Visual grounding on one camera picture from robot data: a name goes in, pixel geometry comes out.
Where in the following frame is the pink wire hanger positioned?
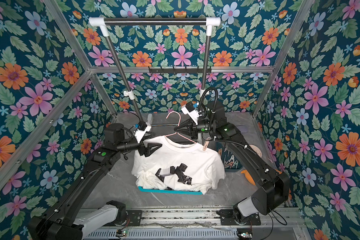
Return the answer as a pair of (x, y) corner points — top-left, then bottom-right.
(165, 111), (197, 144)

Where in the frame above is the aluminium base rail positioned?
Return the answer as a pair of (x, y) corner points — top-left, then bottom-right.
(86, 206), (311, 240)

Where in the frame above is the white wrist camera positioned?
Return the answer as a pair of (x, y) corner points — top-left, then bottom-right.
(134, 121), (152, 143)
(181, 102), (200, 125)

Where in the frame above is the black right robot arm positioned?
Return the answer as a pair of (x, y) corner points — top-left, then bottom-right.
(175, 102), (290, 223)

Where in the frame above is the black wall hook rail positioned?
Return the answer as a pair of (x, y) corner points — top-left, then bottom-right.
(142, 67), (212, 74)

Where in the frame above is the orange plush toy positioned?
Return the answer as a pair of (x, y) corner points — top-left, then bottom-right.
(241, 170), (256, 186)

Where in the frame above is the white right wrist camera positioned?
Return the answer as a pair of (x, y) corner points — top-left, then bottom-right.
(181, 102), (200, 125)

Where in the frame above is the teal laundry basket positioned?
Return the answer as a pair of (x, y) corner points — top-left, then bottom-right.
(138, 187), (202, 195)

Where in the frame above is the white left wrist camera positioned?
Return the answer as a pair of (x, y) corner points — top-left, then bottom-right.
(134, 121), (152, 143)

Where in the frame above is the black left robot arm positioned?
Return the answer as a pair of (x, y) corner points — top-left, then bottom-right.
(28, 121), (161, 240)

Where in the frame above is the beige clothespin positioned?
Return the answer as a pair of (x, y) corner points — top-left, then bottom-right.
(203, 141), (209, 152)

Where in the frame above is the white printed t-shirt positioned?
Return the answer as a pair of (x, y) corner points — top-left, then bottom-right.
(132, 136), (226, 195)

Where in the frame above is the white steel clothes rack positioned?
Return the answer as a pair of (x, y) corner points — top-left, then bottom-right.
(89, 17), (221, 122)

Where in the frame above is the teal clothespin tray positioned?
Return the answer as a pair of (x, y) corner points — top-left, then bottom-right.
(216, 143), (243, 172)

